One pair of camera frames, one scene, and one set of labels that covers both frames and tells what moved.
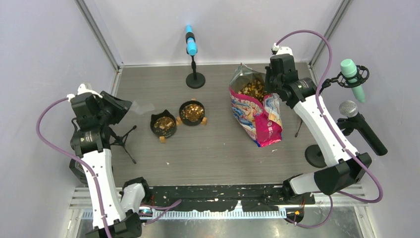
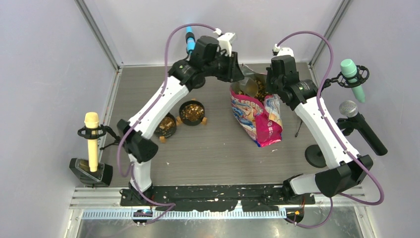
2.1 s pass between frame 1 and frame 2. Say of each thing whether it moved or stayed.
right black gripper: stayed
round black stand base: stayed
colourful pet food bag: stayed
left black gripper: moved
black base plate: stayed
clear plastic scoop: moved
